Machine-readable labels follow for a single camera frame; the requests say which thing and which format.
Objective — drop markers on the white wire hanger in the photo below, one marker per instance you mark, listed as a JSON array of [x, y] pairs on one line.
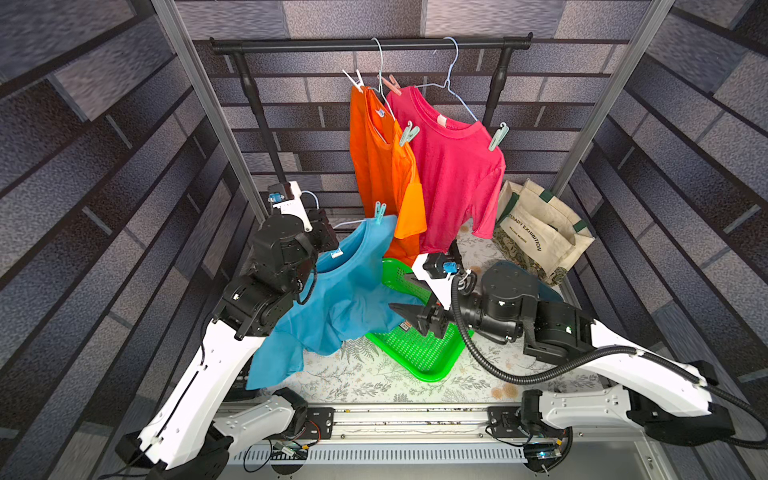
[[380, 89]]

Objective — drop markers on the light blue wire hanger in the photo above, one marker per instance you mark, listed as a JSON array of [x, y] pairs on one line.
[[447, 83]]

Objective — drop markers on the black clothes rack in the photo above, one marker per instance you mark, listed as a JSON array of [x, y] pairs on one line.
[[288, 102]]

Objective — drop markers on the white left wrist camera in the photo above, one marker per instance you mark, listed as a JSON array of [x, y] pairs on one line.
[[286, 198]]

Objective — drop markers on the teal clothespin tray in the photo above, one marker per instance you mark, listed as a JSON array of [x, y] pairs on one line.
[[511, 281]]

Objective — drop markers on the teal blue clothespin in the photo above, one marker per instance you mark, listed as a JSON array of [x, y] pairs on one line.
[[379, 212]]

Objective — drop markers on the white clothespin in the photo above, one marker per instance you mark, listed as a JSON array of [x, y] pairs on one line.
[[356, 80]]

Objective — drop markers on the mint green clothespin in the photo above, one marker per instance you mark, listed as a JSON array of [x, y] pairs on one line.
[[498, 136]]

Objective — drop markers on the blue t-shirt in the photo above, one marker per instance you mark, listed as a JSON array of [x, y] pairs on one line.
[[348, 302]]

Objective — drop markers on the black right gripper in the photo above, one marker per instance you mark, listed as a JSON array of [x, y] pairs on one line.
[[435, 317]]

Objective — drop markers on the sage green clothespin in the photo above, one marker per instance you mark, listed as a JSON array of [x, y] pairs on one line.
[[408, 134]]

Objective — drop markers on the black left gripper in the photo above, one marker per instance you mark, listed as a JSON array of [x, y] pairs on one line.
[[319, 223]]

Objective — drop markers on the cream canvas tote bag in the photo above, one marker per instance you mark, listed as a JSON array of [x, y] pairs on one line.
[[538, 232]]

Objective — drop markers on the dusty pink clothespin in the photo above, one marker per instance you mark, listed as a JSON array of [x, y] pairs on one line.
[[392, 84]]

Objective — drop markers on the pink t-shirt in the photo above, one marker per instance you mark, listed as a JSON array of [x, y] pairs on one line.
[[461, 177]]

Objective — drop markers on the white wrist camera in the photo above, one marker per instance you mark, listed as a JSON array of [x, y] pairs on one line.
[[437, 271], [286, 198]]

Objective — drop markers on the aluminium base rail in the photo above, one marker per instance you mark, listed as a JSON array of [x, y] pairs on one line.
[[402, 426]]

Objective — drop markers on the floral table cloth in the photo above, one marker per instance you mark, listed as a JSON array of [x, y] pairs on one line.
[[361, 373]]

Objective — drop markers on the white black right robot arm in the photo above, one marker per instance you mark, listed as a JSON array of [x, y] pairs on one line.
[[670, 401]]

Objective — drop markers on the mint wire hanger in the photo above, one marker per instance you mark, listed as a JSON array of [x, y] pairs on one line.
[[343, 209]]

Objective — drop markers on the orange t-shirt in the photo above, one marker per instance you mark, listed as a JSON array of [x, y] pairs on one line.
[[386, 172]]

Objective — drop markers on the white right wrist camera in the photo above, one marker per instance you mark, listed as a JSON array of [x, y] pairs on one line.
[[437, 271]]

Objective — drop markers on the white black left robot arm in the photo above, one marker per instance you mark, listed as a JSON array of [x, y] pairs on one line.
[[186, 439]]

